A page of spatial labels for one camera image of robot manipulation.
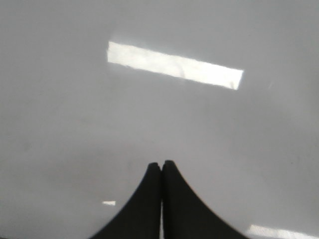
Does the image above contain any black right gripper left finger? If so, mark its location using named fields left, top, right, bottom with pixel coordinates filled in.
left=92, top=163, right=161, bottom=239

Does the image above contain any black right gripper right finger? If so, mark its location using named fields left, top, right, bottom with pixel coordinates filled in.
left=161, top=160, right=245, bottom=239

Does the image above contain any white whiteboard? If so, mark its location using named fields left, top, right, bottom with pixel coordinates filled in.
left=0, top=0, right=319, bottom=239

